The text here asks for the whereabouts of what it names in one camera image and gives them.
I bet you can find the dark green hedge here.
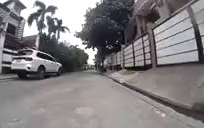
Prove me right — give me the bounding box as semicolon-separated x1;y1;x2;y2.
39;35;90;73

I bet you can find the grey asphalt road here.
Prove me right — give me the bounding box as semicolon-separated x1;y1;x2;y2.
0;69;204;128

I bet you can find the large dark tree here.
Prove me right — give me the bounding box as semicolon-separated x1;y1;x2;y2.
75;0;136;69

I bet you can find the palm tree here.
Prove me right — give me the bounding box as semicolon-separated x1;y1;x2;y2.
26;0;59;51
45;15;71;42

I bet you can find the beige building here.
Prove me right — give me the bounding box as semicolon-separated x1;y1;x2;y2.
124;0;194;44

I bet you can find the white car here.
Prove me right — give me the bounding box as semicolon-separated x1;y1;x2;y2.
10;48;63;80

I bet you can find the grey concrete pavement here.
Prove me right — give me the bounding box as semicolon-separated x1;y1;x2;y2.
102;61;204;116

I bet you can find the white slatted fence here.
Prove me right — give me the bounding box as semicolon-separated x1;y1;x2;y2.
102;0;204;71

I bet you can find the multi-storey building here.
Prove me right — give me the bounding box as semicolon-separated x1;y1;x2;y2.
0;0;28;51

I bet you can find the white wall with pillar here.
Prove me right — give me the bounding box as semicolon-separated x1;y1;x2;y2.
0;22;20;75

